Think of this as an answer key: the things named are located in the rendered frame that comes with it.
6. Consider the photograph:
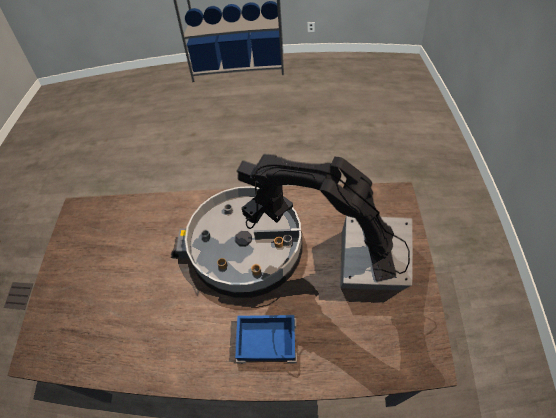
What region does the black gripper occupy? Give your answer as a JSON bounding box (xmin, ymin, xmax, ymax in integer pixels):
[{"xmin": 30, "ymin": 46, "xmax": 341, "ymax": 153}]
[{"xmin": 263, "ymin": 189, "xmax": 293, "ymax": 223}]

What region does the blue open box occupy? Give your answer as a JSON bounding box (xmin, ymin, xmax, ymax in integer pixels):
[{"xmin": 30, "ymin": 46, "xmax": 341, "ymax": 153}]
[{"xmin": 235, "ymin": 315, "xmax": 295, "ymax": 361}]

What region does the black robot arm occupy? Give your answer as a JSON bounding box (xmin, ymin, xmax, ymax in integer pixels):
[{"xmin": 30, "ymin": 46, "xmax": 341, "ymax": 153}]
[{"xmin": 237, "ymin": 154, "xmax": 396, "ymax": 281}]

